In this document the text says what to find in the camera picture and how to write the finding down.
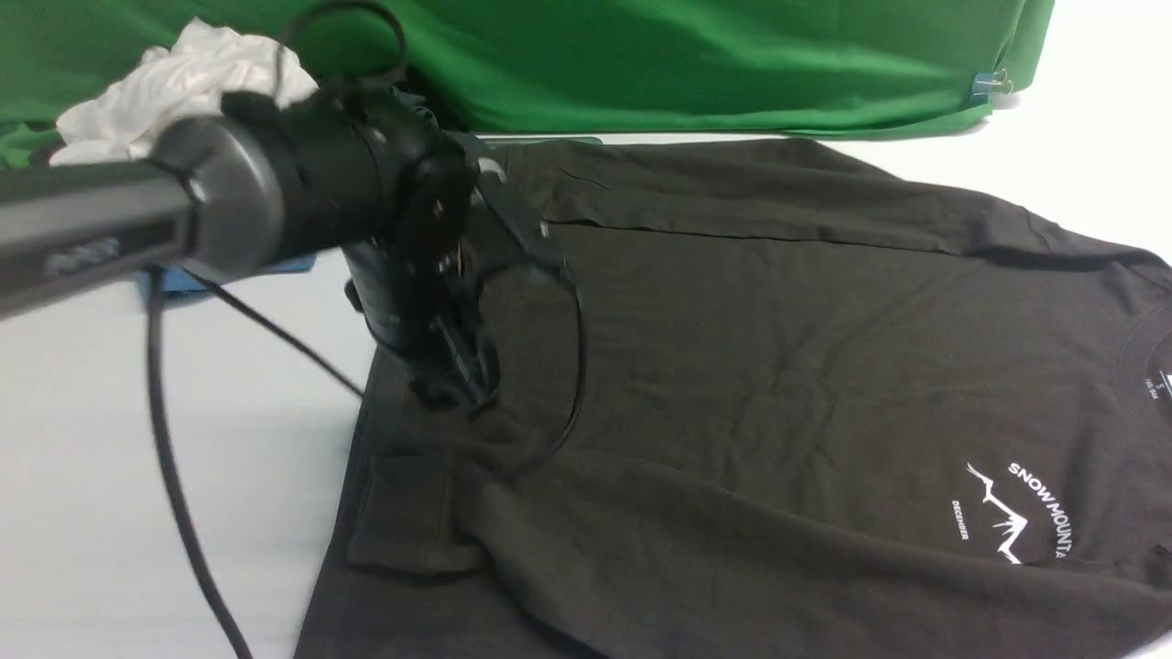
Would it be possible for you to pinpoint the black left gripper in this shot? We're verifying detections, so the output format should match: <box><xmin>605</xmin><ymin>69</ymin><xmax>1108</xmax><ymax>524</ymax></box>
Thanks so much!
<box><xmin>342</xmin><ymin>140</ymin><xmax>500</xmax><ymax>417</ymax></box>

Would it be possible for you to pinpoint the dark gray long-sleeved shirt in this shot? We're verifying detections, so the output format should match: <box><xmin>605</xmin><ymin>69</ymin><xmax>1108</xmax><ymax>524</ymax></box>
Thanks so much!
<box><xmin>297</xmin><ymin>140</ymin><xmax>1168</xmax><ymax>658</ymax></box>

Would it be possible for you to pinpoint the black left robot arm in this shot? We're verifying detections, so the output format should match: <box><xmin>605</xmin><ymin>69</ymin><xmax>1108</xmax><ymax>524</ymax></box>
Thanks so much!
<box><xmin>1</xmin><ymin>88</ymin><xmax>500</xmax><ymax>410</ymax></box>

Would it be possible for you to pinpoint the blue crumpled garment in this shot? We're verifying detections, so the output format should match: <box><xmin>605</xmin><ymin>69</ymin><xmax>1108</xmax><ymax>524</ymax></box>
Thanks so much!
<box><xmin>137</xmin><ymin>254</ymin><xmax>318</xmax><ymax>308</ymax></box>

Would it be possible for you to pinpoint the green backdrop cloth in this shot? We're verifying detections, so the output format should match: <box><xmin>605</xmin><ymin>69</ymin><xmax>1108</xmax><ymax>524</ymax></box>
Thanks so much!
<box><xmin>1</xmin><ymin>1</ymin><xmax>1055</xmax><ymax>168</ymax></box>

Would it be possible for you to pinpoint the white crumpled garment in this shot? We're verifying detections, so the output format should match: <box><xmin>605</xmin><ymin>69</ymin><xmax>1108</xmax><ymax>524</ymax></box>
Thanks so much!
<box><xmin>49</xmin><ymin>18</ymin><xmax>318</xmax><ymax>167</ymax></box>

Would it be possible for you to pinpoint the blue binder clip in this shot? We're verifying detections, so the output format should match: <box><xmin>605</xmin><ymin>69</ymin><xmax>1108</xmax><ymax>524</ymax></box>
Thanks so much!
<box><xmin>970</xmin><ymin>68</ymin><xmax>1015</xmax><ymax>106</ymax></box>

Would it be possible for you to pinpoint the silver table cable hatch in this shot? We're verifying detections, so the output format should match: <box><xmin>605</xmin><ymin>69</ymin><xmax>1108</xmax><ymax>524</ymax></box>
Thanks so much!
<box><xmin>481</xmin><ymin>136</ymin><xmax>604</xmax><ymax>147</ymax></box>

